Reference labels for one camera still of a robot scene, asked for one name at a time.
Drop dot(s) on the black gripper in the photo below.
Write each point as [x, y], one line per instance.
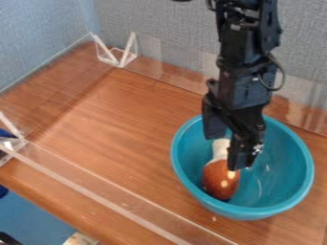
[232, 106]

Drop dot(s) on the brown toy mushroom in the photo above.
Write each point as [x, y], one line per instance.
[219, 180]

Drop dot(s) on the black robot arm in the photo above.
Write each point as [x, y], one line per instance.
[250, 33]

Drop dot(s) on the clear acrylic back barrier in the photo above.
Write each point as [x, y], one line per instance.
[299, 104]

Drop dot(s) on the clear acrylic barrier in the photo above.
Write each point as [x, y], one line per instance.
[150, 215]
[299, 104]

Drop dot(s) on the clear acrylic front barrier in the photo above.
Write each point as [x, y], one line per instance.
[150, 215]

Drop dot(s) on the clear acrylic corner bracket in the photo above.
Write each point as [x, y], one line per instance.
[115, 56]

